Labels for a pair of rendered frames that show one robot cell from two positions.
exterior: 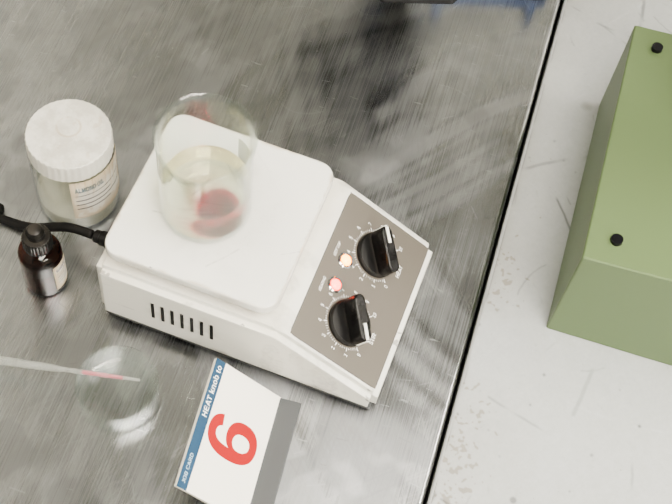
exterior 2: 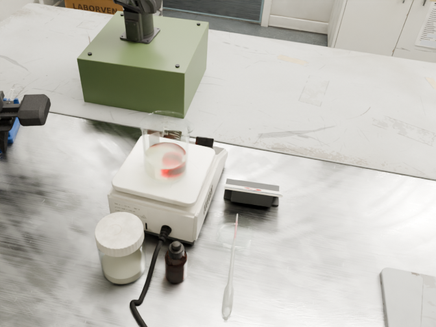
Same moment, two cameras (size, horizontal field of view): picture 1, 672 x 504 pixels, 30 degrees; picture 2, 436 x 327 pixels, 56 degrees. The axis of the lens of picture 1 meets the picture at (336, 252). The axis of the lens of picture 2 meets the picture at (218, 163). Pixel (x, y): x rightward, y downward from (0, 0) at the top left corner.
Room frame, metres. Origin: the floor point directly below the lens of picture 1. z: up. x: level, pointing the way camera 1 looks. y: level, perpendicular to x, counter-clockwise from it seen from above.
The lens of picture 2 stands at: (0.36, 0.51, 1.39)
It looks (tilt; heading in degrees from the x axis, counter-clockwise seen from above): 42 degrees down; 269
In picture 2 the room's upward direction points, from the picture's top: 5 degrees clockwise
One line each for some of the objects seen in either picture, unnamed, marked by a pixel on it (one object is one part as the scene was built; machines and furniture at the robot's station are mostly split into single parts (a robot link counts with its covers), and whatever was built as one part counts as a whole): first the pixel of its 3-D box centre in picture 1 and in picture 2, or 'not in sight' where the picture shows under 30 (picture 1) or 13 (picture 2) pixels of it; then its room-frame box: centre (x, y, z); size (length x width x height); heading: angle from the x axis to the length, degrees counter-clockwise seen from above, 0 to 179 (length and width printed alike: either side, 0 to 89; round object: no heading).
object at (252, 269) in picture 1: (221, 210); (166, 167); (0.43, 0.08, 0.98); 0.12 x 0.12 x 0.01; 78
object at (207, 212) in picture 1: (204, 177); (167, 150); (0.42, 0.09, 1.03); 0.07 x 0.06 x 0.08; 173
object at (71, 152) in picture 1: (74, 166); (121, 248); (0.47, 0.19, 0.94); 0.06 x 0.06 x 0.08
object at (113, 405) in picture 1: (117, 389); (235, 233); (0.32, 0.13, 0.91); 0.06 x 0.06 x 0.02
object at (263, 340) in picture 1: (256, 256); (172, 178); (0.42, 0.05, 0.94); 0.22 x 0.13 x 0.08; 78
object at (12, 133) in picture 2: not in sight; (7, 119); (0.74, -0.09, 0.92); 0.10 x 0.03 x 0.04; 100
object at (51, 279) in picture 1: (40, 254); (176, 259); (0.40, 0.20, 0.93); 0.03 x 0.03 x 0.07
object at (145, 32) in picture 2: not in sight; (138, 21); (0.53, -0.29, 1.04); 0.07 x 0.07 x 0.06; 77
